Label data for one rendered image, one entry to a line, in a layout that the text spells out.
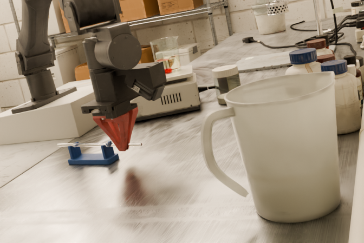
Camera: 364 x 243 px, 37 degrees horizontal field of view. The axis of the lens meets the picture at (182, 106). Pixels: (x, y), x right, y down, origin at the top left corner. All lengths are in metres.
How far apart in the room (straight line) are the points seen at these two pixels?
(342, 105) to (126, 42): 0.36
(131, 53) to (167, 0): 2.64
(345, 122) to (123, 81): 0.37
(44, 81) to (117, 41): 0.53
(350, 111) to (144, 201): 0.36
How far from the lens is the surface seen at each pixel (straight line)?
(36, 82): 1.35
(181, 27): 3.87
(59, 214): 0.83
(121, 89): 0.92
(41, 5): 1.19
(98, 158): 1.00
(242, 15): 3.73
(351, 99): 0.91
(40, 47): 1.30
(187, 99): 1.22
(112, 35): 0.84
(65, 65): 3.94
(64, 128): 1.25
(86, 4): 0.90
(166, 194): 0.79
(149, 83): 0.87
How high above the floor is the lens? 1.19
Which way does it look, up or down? 13 degrees down
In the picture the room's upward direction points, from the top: 12 degrees counter-clockwise
